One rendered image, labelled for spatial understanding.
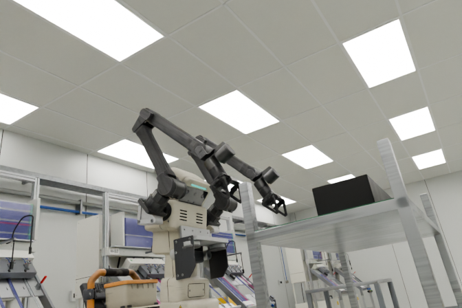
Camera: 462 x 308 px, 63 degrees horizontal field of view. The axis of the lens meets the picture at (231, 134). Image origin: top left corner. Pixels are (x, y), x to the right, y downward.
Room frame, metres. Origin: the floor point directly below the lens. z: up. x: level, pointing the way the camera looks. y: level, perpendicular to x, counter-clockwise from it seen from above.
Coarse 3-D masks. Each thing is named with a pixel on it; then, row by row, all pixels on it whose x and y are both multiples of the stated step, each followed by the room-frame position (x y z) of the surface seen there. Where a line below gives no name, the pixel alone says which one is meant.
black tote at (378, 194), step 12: (348, 180) 1.11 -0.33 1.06; (360, 180) 1.09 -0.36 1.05; (372, 180) 1.15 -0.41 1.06; (324, 192) 1.15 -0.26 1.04; (336, 192) 1.13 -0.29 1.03; (348, 192) 1.11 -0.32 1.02; (360, 192) 1.10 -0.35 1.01; (372, 192) 1.08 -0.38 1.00; (384, 192) 1.33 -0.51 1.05; (324, 204) 1.15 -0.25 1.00; (336, 204) 1.13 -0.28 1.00; (348, 204) 1.12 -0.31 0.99; (360, 204) 1.10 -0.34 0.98
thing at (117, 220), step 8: (128, 200) 3.70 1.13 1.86; (136, 200) 3.80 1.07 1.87; (112, 216) 3.60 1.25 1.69; (120, 216) 3.55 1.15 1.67; (112, 224) 3.60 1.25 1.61; (120, 224) 3.55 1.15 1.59; (112, 232) 3.60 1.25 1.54; (120, 232) 3.55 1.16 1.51; (112, 240) 3.60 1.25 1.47; (120, 240) 3.55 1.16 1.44; (112, 248) 3.48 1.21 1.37; (136, 248) 3.74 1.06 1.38; (144, 248) 3.81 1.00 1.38
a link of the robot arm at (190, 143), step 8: (144, 112) 1.50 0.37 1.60; (152, 120) 1.51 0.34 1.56; (160, 120) 1.49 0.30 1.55; (160, 128) 1.49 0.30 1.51; (168, 128) 1.47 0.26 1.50; (176, 128) 1.45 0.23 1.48; (176, 136) 1.45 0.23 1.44; (184, 136) 1.44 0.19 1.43; (192, 136) 1.45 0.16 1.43; (184, 144) 1.44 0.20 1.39; (192, 144) 1.41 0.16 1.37; (200, 144) 1.39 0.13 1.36; (192, 152) 1.41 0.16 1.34
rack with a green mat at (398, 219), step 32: (384, 160) 0.92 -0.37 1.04; (256, 224) 1.13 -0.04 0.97; (288, 224) 1.06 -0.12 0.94; (320, 224) 1.01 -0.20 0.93; (352, 224) 1.05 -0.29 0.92; (384, 224) 1.14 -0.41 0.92; (416, 224) 0.91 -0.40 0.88; (256, 256) 1.11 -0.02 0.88; (416, 256) 0.92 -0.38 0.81; (448, 256) 1.67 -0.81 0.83; (256, 288) 1.12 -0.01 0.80; (352, 288) 1.87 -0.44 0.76
